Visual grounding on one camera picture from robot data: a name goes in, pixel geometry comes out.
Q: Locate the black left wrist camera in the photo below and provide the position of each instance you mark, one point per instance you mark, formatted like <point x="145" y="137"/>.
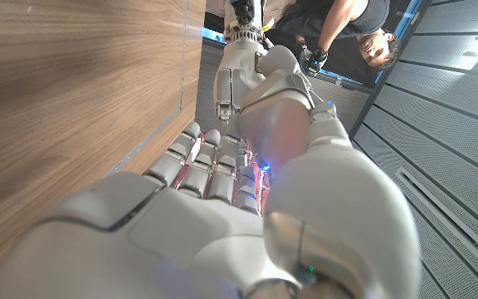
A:
<point x="244" y="11"/>

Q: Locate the black handheld controller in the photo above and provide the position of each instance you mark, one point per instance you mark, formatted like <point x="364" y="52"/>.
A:
<point x="311" y="62"/>

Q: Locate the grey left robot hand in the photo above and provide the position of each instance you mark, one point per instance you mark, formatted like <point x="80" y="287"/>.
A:
<point x="272" y="124"/>

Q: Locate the person in beige trousers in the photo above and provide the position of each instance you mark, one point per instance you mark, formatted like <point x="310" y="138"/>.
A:
<point x="347" y="21"/>

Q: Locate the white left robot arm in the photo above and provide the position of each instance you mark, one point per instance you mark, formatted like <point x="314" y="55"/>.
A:
<point x="227" y="21"/>

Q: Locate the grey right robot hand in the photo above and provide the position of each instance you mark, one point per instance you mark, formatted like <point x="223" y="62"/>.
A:
<point x="181" y="241"/>

